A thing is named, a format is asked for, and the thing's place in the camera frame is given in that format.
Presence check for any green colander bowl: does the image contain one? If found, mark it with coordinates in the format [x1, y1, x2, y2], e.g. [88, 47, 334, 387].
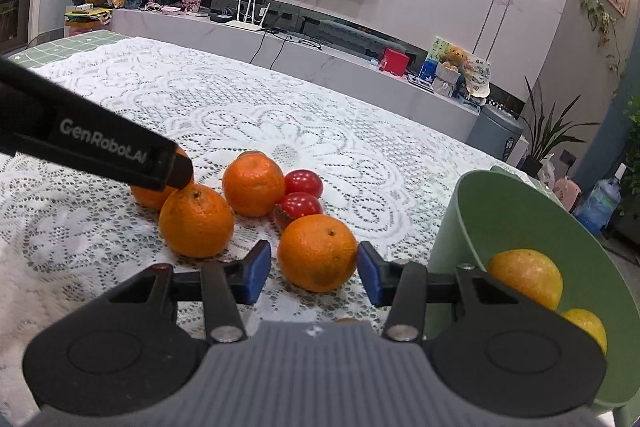
[427, 170, 639, 426]

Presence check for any small brown kiwi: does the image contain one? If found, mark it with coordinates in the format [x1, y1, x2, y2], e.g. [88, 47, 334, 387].
[333, 317, 361, 324]

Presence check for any red cherry tomato front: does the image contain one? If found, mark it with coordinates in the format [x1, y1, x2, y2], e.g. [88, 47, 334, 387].
[272, 192, 322, 231]

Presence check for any red cherry tomato back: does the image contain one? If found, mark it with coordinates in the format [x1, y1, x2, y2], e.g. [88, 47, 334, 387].
[284, 169, 323, 198]

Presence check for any pink small heater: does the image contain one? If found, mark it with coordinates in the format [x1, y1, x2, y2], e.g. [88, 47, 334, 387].
[552, 176, 582, 212]

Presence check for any orange mandarin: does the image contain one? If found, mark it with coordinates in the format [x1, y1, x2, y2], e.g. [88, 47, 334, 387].
[278, 215, 358, 294]
[158, 183, 234, 259]
[129, 146, 196, 212]
[222, 150, 285, 218]

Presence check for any red cherry tomato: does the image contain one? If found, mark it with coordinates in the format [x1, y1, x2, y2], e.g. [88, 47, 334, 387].
[272, 192, 322, 231]
[284, 169, 323, 198]

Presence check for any potted long-leaf plant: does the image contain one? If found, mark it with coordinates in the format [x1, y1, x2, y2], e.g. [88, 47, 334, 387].
[518, 77, 599, 178]

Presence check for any white lace tablecloth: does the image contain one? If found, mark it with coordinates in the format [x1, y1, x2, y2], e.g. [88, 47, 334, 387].
[1, 38, 496, 425]

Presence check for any smaller yellow-green pear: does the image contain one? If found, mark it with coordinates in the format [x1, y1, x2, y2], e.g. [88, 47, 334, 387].
[561, 308, 608, 355]

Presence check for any brown teddy bear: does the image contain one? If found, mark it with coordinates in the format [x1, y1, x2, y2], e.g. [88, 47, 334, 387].
[439, 44, 469, 69]

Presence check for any leafy plant on cabinet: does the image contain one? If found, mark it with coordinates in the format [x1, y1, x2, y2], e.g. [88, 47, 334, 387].
[620, 95, 640, 216]

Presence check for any black power cable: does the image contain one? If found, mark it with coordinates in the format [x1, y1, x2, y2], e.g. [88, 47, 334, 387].
[247, 24, 324, 70]

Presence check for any green grid table mat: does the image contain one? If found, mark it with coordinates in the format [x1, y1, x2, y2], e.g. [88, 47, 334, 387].
[9, 30, 126, 68]

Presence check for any large yellow-green pear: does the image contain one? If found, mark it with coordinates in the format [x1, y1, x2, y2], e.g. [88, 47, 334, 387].
[487, 249, 563, 311]

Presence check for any blue water bottle jug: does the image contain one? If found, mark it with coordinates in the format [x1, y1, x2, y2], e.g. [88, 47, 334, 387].
[575, 162, 627, 236]

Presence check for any red box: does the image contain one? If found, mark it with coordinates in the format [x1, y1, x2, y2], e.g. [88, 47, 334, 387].
[378, 48, 409, 77]

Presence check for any grey round trash bin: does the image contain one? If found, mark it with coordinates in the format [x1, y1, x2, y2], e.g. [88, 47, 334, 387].
[465, 104, 523, 162]

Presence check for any white wifi router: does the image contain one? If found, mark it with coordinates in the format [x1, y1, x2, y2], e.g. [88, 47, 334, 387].
[224, 0, 270, 31]

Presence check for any pink storage box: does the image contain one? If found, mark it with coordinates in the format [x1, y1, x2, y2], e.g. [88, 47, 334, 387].
[64, 20, 111, 37]

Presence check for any white marble tv console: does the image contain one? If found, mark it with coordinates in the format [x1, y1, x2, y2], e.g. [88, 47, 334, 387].
[111, 10, 477, 142]

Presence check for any orange mandarin back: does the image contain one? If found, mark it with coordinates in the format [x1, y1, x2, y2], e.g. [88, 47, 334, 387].
[222, 150, 285, 218]

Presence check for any white plastic bag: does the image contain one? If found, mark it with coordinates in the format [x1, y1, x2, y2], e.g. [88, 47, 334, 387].
[537, 153, 555, 190]

